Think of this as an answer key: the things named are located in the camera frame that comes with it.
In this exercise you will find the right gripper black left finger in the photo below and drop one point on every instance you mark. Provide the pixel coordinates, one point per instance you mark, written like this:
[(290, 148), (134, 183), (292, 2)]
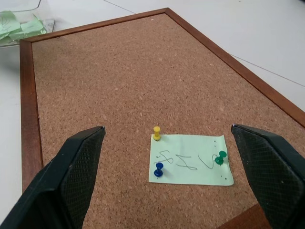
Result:
[(59, 186)]

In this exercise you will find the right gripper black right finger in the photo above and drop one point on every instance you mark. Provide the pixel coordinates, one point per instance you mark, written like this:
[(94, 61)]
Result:
[(274, 176)]

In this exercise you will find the green push pin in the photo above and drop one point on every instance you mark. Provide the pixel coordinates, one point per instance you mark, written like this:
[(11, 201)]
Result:
[(220, 158)]

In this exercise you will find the green paper note with scribble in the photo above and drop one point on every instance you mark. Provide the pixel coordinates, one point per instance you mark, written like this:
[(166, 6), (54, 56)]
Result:
[(190, 175)]

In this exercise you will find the blue push pin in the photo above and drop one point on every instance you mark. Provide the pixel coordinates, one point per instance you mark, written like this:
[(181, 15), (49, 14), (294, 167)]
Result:
[(158, 170)]

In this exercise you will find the yellow push pin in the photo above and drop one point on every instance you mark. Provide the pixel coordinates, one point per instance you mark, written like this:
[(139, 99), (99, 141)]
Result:
[(157, 134)]

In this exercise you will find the wood framed cork board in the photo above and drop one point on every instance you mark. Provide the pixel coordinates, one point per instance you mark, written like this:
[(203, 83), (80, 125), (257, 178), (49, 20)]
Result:
[(143, 83)]

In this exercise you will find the clear plastic container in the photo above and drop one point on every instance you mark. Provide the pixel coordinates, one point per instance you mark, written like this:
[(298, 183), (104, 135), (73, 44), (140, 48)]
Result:
[(48, 25)]

